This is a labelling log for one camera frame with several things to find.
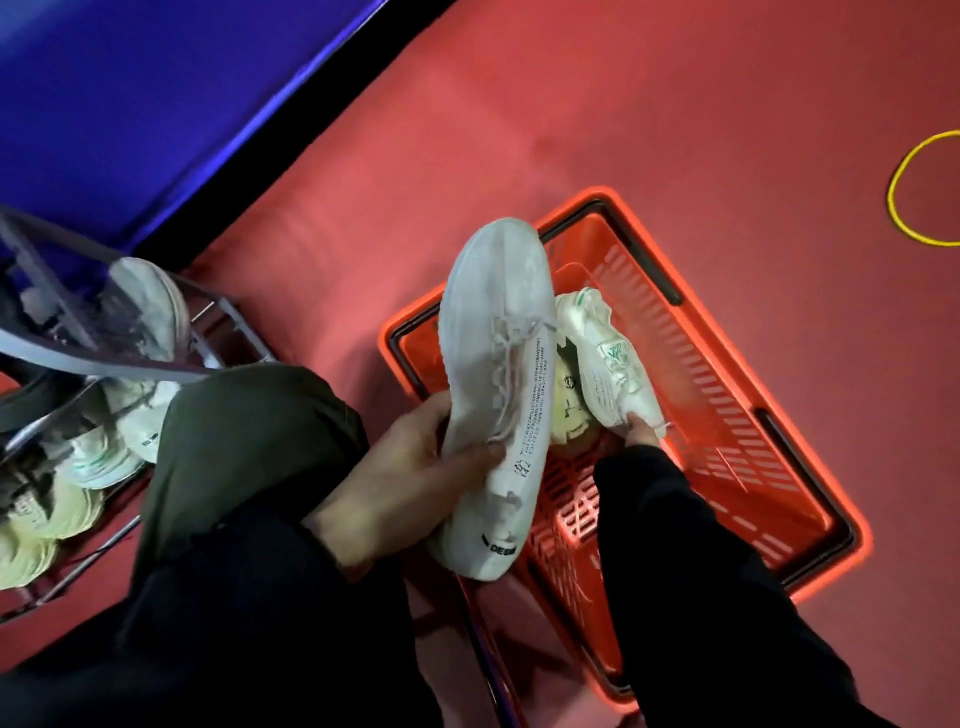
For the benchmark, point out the person's right fingers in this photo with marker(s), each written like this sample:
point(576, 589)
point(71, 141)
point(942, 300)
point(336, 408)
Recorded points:
point(640, 431)

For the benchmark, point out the dark blue rod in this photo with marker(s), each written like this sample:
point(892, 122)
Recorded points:
point(491, 660)

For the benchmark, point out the person's olive trouser leg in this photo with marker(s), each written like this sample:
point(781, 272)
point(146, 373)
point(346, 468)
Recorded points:
point(240, 442)

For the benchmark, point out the person's left hand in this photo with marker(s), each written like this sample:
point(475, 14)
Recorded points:
point(390, 487)

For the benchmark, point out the red plastic shopping basket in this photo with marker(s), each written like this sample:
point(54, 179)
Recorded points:
point(750, 420)

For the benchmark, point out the person's right hand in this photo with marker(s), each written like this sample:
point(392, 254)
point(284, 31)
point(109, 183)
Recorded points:
point(640, 433)

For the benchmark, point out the blue panel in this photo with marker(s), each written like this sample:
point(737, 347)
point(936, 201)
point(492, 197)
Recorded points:
point(135, 97)

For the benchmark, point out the white sneaker green logo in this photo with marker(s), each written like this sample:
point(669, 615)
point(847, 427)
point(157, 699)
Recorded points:
point(600, 352)

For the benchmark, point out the person's right forearm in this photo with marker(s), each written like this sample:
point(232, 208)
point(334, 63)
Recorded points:
point(697, 600)

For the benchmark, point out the white sneaker green stripe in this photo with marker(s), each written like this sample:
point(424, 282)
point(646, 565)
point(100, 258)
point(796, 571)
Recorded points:
point(101, 461)

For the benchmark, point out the grey metal shoe rack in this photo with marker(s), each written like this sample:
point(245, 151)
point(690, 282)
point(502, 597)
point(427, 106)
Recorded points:
point(45, 352)

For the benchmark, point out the pale yellow sneaker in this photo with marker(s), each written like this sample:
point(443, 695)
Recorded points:
point(26, 562)
point(56, 510)
point(571, 405)

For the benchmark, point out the white worn sneaker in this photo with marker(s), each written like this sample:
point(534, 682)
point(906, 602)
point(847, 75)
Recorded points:
point(154, 307)

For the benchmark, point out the white lace-up sneaker black print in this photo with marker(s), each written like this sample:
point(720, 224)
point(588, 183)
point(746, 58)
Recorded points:
point(491, 315)

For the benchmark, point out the person's left thumb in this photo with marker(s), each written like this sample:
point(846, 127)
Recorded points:
point(476, 459)

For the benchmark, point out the person's left forearm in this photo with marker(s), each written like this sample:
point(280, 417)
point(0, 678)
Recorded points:
point(225, 637)

